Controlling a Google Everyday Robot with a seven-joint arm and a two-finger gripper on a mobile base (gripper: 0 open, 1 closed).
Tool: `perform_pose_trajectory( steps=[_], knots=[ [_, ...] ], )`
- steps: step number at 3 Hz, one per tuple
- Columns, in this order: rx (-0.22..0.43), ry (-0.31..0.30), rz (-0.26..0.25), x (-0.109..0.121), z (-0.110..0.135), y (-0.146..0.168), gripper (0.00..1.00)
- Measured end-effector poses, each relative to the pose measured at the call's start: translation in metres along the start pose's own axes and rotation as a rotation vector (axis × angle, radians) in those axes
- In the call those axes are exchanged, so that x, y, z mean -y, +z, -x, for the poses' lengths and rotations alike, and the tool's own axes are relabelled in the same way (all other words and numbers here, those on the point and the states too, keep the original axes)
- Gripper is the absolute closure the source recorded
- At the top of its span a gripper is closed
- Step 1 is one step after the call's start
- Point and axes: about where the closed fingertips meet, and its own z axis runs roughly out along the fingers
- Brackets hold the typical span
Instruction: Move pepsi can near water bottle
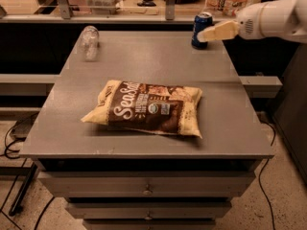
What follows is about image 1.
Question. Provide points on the metal railing with posts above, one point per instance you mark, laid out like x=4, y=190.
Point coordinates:
x=77, y=12

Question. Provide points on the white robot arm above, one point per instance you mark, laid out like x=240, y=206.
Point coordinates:
x=286, y=19

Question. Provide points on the blue pepsi can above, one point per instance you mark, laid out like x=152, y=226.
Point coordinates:
x=201, y=22

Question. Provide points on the black metal stand leg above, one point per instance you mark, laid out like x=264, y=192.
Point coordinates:
x=28, y=174

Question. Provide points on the drawer knob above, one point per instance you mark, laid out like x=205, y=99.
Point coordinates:
x=148, y=216
x=148, y=190

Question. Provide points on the grey drawer cabinet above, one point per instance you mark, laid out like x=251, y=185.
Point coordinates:
x=153, y=135

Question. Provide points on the brown yellow chip bag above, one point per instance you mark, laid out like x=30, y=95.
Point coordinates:
x=153, y=108

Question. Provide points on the clear plastic water bottle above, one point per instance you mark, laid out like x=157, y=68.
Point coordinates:
x=89, y=43

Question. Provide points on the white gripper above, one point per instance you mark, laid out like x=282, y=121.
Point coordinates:
x=247, y=25

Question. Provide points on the top drawer knob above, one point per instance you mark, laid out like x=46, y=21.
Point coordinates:
x=148, y=190

